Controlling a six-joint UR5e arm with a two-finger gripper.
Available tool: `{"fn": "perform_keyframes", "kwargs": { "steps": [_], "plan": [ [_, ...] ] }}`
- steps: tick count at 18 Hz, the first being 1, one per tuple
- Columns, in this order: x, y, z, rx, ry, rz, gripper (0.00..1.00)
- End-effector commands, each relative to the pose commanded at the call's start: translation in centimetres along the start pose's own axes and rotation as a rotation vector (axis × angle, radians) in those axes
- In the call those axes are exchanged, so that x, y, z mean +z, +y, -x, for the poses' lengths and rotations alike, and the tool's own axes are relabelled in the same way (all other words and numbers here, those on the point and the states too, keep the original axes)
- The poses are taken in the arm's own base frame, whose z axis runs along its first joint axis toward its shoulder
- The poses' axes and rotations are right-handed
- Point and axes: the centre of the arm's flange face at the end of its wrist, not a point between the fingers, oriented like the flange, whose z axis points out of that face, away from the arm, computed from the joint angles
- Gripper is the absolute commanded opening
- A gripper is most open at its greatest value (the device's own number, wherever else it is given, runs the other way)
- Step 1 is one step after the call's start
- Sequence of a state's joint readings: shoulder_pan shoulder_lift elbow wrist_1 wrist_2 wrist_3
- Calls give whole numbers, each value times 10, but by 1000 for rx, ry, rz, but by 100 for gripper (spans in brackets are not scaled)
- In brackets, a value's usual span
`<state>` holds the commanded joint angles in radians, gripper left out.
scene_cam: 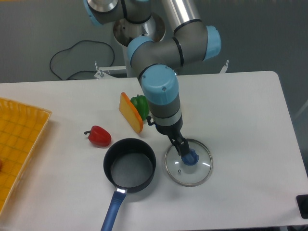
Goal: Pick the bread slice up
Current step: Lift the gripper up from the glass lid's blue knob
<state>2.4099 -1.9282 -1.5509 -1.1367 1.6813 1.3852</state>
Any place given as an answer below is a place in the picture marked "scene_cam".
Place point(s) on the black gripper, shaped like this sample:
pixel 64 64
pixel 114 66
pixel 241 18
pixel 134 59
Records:
pixel 174 134

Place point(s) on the glass lid with blue knob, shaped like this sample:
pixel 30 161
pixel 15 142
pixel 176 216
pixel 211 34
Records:
pixel 191 170

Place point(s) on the orange toy bread slice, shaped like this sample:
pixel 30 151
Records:
pixel 130 113

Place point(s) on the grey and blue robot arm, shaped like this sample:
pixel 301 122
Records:
pixel 154 60

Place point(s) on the green toy bell pepper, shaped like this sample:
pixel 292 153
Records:
pixel 141 104

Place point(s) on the red toy bell pepper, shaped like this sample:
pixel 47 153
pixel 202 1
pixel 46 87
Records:
pixel 98 136

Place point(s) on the black object at table edge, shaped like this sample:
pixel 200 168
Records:
pixel 302 202

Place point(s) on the yellow plastic basket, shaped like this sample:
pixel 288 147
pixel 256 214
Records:
pixel 21 128

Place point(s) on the black saucepan with blue handle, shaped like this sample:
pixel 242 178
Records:
pixel 129 164

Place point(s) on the white right table bracket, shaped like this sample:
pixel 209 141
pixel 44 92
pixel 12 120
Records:
pixel 224 68

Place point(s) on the white table bracket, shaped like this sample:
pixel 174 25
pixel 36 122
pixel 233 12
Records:
pixel 224 68
pixel 110 72

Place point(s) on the white left table bracket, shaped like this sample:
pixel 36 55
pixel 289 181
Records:
pixel 110 72

